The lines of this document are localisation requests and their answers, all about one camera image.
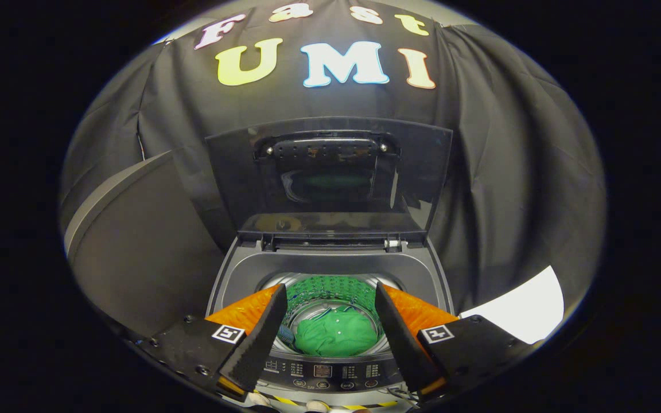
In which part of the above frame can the black backdrop cloth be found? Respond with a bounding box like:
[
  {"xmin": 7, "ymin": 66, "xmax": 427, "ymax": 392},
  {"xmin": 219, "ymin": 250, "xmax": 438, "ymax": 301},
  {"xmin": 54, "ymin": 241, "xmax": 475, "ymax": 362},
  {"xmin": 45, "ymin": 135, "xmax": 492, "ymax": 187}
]
[{"xmin": 58, "ymin": 0, "xmax": 608, "ymax": 322}]

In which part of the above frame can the grey cabinet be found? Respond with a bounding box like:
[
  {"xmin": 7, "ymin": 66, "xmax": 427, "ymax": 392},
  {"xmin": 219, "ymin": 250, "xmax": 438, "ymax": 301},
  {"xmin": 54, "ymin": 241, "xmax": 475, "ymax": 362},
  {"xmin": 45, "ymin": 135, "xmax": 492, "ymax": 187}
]
[{"xmin": 64, "ymin": 150, "xmax": 229, "ymax": 340}]

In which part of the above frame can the dark washing machine lid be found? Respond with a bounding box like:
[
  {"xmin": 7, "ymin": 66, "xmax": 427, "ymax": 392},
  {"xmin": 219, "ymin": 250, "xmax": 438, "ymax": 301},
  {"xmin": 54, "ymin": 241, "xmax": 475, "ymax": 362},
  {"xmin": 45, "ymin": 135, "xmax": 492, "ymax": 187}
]
[{"xmin": 204, "ymin": 118, "xmax": 455, "ymax": 246}]

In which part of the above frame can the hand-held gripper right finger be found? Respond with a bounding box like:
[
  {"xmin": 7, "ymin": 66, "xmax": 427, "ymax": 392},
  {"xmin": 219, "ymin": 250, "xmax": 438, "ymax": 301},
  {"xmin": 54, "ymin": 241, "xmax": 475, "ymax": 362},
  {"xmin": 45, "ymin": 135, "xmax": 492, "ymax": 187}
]
[{"xmin": 375, "ymin": 281, "xmax": 538, "ymax": 403}]

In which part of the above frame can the white paper sheet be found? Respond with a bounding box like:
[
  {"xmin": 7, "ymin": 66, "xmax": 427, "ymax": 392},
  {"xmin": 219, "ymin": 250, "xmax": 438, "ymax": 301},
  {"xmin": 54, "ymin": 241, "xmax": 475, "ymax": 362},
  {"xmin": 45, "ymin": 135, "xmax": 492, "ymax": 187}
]
[{"xmin": 460, "ymin": 265, "xmax": 565, "ymax": 345}]

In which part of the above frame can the green polo shirt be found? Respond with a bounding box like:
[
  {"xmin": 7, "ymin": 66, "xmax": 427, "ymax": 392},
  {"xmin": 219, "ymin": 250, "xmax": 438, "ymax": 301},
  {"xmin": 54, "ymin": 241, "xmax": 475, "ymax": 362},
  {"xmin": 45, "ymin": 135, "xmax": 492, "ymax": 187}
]
[{"xmin": 291, "ymin": 306, "xmax": 380, "ymax": 357}]

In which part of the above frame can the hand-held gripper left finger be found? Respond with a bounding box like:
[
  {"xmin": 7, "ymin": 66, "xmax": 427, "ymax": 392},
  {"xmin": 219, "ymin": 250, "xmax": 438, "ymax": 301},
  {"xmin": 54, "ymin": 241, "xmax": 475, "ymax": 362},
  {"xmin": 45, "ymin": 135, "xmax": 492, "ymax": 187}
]
[{"xmin": 135, "ymin": 283, "xmax": 289, "ymax": 402}]

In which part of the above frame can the yellow black striped tape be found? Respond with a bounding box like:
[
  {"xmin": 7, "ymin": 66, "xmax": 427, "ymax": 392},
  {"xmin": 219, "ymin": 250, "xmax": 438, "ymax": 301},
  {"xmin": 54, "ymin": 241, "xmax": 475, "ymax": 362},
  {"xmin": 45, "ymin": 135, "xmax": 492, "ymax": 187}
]
[{"xmin": 252, "ymin": 391, "xmax": 400, "ymax": 412}]

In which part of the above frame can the grey washing machine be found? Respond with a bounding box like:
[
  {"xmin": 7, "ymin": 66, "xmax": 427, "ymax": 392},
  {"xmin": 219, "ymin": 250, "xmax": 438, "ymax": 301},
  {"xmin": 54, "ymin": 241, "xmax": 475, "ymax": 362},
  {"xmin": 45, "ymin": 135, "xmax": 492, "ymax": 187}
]
[{"xmin": 205, "ymin": 232, "xmax": 457, "ymax": 411}]

